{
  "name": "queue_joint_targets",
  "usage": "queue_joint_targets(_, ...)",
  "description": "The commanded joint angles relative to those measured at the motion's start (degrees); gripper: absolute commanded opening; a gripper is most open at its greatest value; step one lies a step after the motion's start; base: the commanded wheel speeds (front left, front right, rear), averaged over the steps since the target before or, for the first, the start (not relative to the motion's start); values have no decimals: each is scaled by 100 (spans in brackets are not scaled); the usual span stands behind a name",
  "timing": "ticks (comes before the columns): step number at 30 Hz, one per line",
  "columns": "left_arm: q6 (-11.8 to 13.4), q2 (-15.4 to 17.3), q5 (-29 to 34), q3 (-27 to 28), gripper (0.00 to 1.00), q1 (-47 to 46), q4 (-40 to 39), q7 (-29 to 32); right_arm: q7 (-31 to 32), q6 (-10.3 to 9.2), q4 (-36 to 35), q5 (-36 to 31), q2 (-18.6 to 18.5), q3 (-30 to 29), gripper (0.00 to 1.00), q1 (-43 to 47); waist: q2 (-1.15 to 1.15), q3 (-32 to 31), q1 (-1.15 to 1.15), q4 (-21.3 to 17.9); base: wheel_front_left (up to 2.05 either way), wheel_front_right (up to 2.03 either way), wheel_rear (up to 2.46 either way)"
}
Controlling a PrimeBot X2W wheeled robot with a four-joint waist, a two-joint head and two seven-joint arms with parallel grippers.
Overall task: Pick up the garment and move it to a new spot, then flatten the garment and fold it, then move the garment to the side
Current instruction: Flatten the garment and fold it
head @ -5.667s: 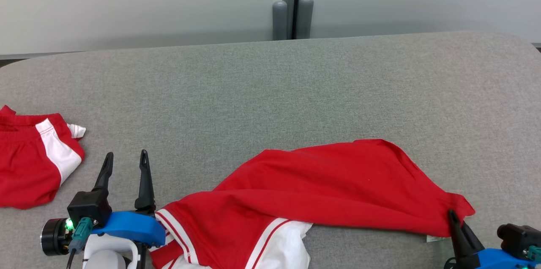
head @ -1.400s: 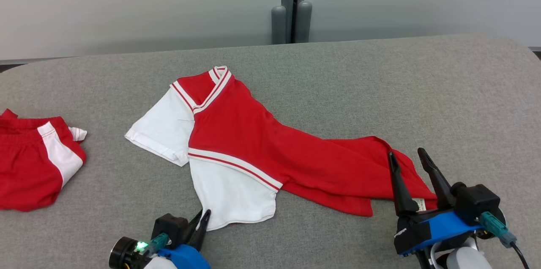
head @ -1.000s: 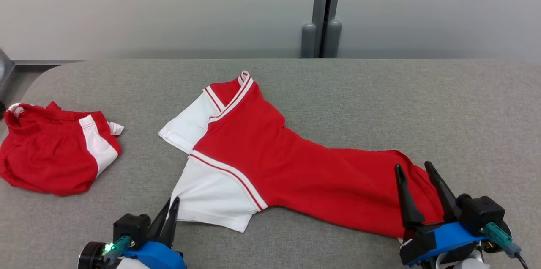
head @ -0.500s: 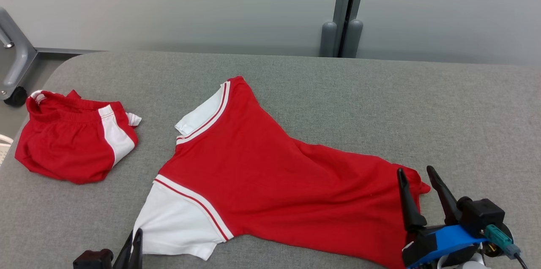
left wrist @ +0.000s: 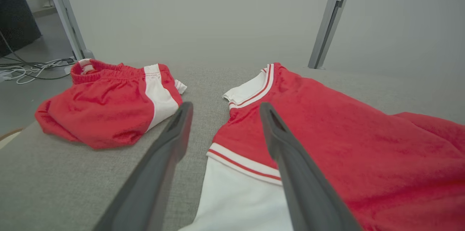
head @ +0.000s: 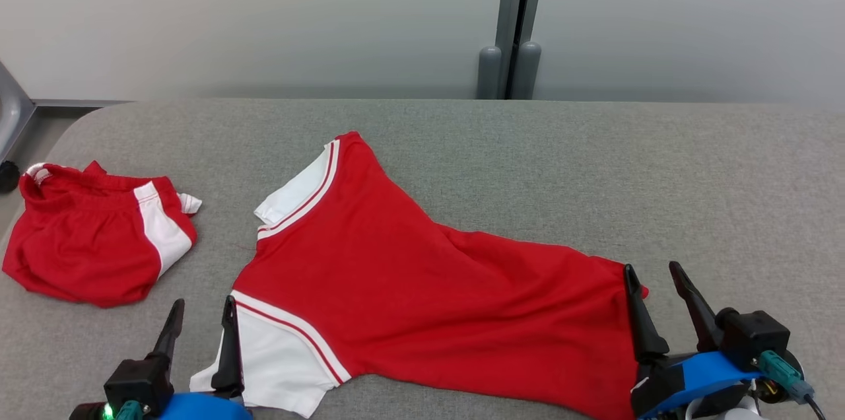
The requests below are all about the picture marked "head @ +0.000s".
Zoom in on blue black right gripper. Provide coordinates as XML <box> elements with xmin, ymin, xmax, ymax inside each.
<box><xmin>624</xmin><ymin>261</ymin><xmax>803</xmax><ymax>420</ymax></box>

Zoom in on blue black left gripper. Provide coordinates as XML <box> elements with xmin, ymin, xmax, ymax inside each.
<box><xmin>69</xmin><ymin>295</ymin><xmax>255</xmax><ymax>420</ymax></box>

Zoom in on red white shorts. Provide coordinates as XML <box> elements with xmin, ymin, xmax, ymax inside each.
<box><xmin>2</xmin><ymin>161</ymin><xmax>203</xmax><ymax>308</ymax></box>

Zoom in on red white T-shirt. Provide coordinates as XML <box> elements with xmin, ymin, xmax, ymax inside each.
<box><xmin>189</xmin><ymin>131</ymin><xmax>651</xmax><ymax>420</ymax></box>

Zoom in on black round caster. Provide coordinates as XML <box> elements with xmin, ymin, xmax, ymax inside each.
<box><xmin>0</xmin><ymin>161</ymin><xmax>21</xmax><ymax>195</ymax></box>

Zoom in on teal right camera connector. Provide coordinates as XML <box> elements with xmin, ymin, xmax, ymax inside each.
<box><xmin>758</xmin><ymin>349</ymin><xmax>817</xmax><ymax>405</ymax></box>

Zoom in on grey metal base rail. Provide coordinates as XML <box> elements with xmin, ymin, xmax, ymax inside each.
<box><xmin>33</xmin><ymin>99</ymin><xmax>134</xmax><ymax>110</ymax></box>

